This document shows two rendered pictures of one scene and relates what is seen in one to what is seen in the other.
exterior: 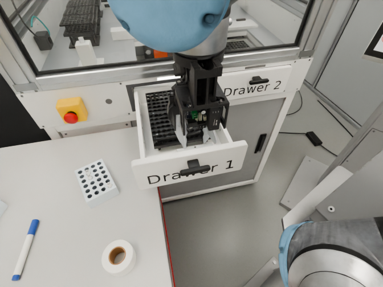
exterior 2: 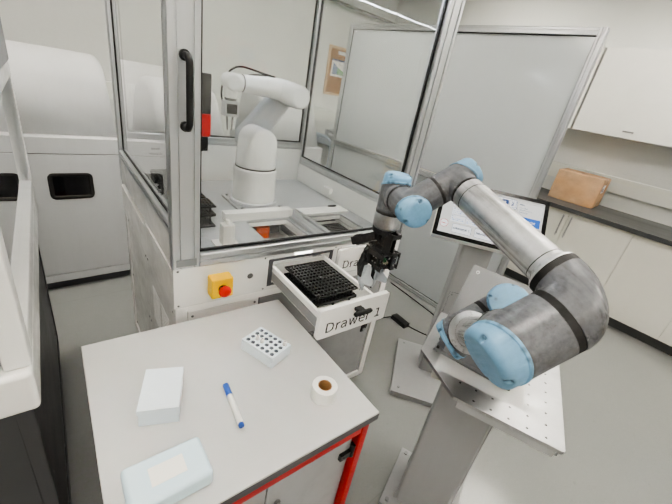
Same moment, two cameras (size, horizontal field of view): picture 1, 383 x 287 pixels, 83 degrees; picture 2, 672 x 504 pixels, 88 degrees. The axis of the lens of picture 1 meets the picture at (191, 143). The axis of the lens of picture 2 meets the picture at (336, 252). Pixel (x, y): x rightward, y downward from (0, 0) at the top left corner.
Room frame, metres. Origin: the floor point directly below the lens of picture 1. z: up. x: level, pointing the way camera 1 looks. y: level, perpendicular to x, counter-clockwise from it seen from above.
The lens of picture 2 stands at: (-0.47, 0.53, 1.53)
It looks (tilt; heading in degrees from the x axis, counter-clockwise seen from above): 25 degrees down; 332
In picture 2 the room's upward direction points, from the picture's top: 11 degrees clockwise
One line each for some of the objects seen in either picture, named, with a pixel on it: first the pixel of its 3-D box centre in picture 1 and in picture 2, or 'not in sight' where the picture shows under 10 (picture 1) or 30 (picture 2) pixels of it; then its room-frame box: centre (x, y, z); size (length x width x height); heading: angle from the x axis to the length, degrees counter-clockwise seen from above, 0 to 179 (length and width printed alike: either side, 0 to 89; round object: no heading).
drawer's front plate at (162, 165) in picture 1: (191, 165); (353, 313); (0.33, 0.00, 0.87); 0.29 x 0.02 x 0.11; 103
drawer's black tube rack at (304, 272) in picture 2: (177, 117); (319, 284); (0.53, 0.05, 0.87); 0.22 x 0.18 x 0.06; 13
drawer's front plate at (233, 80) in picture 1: (252, 83); (362, 256); (0.72, -0.23, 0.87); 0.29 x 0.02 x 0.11; 103
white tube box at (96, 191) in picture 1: (96, 181); (265, 346); (0.34, 0.28, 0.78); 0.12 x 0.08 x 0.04; 34
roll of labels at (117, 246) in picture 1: (119, 257); (323, 390); (0.14, 0.17, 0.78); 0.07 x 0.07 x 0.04
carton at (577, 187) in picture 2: not in sight; (579, 187); (1.67, -3.16, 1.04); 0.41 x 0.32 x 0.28; 17
